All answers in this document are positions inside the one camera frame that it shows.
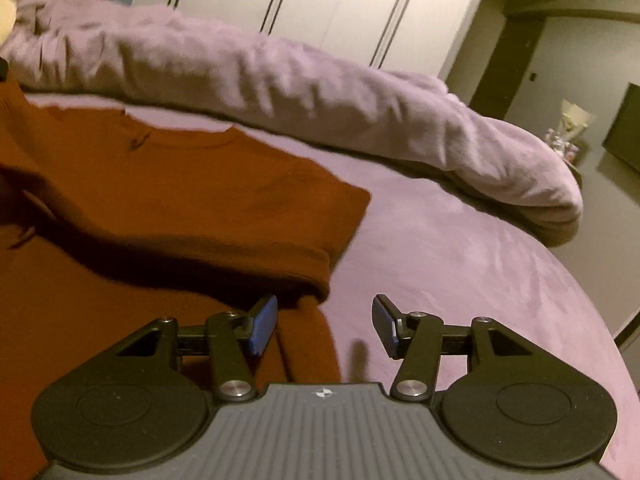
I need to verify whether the white flower bouquet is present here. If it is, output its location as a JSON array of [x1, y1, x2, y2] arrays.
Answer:
[[544, 99, 597, 162]]

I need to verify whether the dark wall television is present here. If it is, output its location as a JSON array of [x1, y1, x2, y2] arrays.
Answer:
[[602, 84, 640, 172]]

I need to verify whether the lilac rumpled duvet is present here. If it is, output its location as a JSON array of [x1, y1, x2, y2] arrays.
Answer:
[[1, 0, 584, 247]]

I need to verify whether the rust red sweater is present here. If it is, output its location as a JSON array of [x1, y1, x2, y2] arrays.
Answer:
[[1, 75, 370, 479]]

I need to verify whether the cream round face plush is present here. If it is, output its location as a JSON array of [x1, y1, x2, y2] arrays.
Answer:
[[0, 0, 17, 44]]

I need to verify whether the lilac bed sheet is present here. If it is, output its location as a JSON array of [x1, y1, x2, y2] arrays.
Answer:
[[29, 96, 639, 479]]

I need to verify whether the dark brown door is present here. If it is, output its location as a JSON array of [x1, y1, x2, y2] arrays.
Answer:
[[469, 18, 546, 119]]

